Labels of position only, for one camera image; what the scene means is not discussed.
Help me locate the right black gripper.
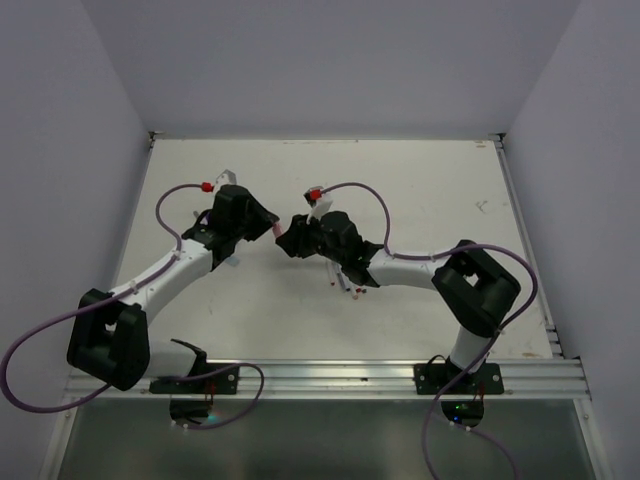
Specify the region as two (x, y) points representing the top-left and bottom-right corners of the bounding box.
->
(276, 208), (346, 264)

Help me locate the pink marker pen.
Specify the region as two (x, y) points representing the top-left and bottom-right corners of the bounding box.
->
(326, 261), (336, 287)

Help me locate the pink highlighter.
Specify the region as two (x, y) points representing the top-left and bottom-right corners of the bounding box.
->
(272, 223), (283, 237)

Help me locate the clear white pen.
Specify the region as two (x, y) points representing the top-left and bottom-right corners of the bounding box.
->
(336, 267), (351, 292)

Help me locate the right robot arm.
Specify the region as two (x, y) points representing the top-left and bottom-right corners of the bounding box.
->
(276, 211), (521, 393)

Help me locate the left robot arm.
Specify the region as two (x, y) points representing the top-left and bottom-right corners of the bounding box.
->
(66, 185), (279, 393)

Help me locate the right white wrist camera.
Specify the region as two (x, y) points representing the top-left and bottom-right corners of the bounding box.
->
(304, 187), (333, 224)

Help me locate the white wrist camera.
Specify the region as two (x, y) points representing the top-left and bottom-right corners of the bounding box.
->
(214, 169), (237, 188)
(304, 187), (333, 224)

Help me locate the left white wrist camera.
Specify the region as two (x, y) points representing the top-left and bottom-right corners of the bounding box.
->
(214, 169), (237, 188)

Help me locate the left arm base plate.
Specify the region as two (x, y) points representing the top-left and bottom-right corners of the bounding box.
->
(148, 363), (240, 396)

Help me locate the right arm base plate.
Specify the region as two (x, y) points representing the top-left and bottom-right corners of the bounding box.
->
(413, 362), (502, 397)

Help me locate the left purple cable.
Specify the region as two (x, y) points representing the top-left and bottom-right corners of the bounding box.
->
(0, 181), (266, 431)

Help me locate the aluminium front rail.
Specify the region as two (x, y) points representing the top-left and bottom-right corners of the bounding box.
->
(64, 357), (586, 401)

